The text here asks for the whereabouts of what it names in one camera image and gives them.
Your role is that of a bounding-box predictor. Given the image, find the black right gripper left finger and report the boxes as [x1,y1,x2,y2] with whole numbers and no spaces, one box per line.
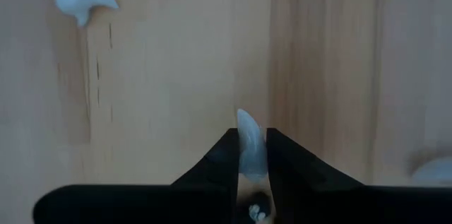
[32,127,241,224]

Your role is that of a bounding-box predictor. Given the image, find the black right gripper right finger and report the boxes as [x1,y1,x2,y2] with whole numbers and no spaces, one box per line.
[266,127,452,224]

